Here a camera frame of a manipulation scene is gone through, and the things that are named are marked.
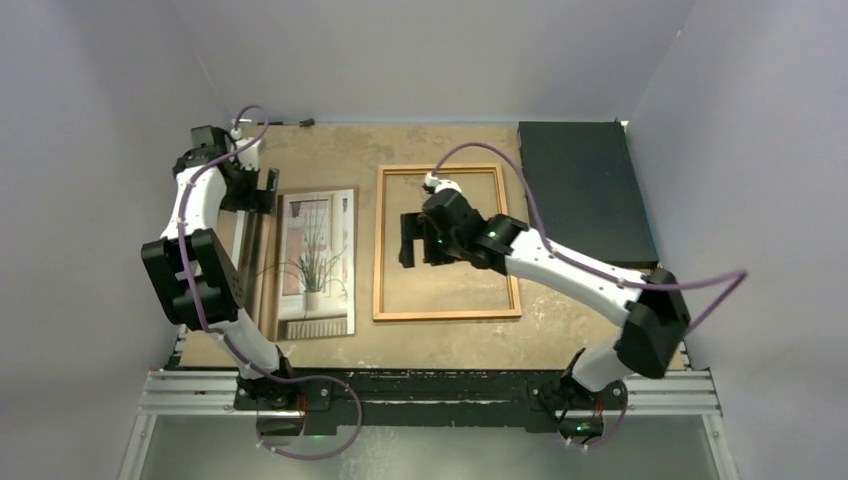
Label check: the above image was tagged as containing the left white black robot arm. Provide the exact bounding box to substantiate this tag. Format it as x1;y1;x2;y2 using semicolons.
140;125;298;409

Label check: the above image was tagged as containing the plant photo print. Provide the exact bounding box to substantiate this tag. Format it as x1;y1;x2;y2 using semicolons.
239;187;357;342

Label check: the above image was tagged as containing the aluminium rail beam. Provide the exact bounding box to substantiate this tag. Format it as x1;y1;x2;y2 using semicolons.
138;370;722;416

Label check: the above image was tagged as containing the dark rectangular box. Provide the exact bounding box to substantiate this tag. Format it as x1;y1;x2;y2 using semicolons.
517;120;660;269

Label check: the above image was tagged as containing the wooden picture frame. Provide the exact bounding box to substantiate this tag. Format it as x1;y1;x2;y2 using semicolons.
372;165;522;322

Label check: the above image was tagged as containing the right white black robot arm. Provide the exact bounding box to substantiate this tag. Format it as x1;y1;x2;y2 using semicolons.
398;188;690;407

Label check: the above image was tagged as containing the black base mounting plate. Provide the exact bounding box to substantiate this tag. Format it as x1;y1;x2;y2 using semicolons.
234;368;628;435

